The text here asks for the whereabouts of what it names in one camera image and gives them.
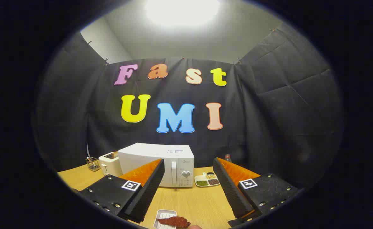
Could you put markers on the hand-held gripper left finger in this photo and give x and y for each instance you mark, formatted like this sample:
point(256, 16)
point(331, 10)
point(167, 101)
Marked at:
point(148, 194)

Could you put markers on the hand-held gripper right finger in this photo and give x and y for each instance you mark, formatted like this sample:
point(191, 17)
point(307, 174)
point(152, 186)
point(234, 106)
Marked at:
point(231, 190)

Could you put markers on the red meat piece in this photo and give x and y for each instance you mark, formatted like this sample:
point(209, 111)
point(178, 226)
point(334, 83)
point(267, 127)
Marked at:
point(175, 221)

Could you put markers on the white toaster oven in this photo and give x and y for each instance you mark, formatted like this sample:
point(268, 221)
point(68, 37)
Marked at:
point(154, 154)

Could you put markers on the white bread toaster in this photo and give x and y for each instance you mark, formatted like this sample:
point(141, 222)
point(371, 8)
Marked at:
point(110, 163)

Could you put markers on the white ribbed tray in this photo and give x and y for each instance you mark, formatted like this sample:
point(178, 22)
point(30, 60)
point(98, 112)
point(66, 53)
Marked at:
point(166, 213)

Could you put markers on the white divided bean dish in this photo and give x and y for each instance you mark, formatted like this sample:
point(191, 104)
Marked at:
point(202, 183)

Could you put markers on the clear plastic water bottle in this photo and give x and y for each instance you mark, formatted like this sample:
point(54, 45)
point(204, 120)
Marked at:
point(227, 157)

